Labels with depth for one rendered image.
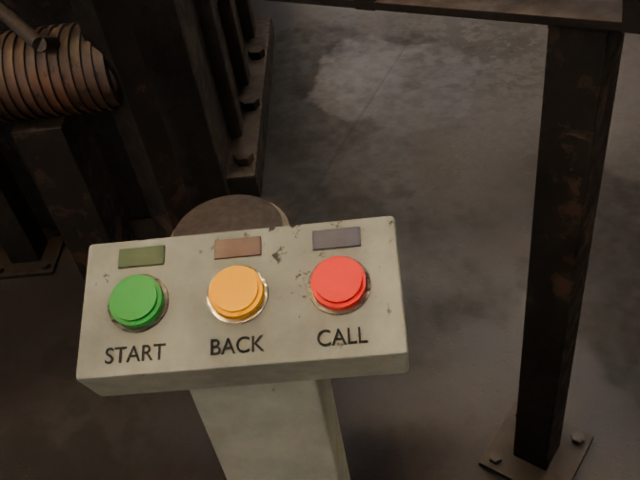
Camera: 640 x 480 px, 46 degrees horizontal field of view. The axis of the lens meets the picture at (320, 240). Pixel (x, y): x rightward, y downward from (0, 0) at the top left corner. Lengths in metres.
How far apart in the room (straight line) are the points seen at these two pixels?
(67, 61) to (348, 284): 0.68
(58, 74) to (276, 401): 0.66
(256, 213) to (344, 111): 1.07
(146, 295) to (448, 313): 0.82
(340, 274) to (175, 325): 0.13
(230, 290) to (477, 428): 0.70
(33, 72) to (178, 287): 0.62
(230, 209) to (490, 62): 1.26
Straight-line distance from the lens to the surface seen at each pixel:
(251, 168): 1.56
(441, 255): 1.42
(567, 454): 1.17
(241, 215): 0.75
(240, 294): 0.55
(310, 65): 2.00
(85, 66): 1.12
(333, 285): 0.54
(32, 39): 1.10
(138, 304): 0.57
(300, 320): 0.55
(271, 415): 0.62
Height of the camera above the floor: 1.00
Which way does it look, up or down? 43 degrees down
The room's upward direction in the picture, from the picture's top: 10 degrees counter-clockwise
